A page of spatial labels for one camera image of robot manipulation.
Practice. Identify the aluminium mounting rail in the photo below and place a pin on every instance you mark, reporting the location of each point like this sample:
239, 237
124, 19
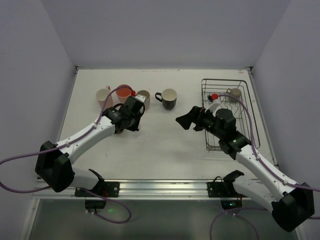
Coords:
187, 189

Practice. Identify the beige cream cup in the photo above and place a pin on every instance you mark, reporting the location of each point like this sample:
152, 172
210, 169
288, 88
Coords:
147, 98

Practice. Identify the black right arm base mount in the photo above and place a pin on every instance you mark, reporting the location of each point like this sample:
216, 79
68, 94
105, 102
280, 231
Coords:
222, 188

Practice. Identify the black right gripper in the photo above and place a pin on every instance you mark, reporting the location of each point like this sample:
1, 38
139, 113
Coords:
196, 119

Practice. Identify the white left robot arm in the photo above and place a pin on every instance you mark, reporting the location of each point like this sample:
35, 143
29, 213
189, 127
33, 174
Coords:
55, 162

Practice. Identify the matte pink tumbler cup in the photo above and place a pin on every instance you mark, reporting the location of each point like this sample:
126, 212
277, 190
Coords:
123, 92

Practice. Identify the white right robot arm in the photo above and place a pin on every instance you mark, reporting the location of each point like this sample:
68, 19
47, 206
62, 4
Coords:
289, 202

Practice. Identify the glossy pink handled mug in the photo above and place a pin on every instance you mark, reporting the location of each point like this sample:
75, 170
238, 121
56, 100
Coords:
101, 96

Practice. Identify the grey-beige speckled cup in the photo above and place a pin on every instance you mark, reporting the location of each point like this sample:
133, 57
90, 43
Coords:
234, 92

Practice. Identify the glossy black handled mug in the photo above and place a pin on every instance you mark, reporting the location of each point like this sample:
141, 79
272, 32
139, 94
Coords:
168, 98

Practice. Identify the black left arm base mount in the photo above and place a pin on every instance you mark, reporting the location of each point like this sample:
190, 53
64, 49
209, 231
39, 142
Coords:
102, 187

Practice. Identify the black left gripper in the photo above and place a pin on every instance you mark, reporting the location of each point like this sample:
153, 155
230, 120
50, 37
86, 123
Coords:
136, 116

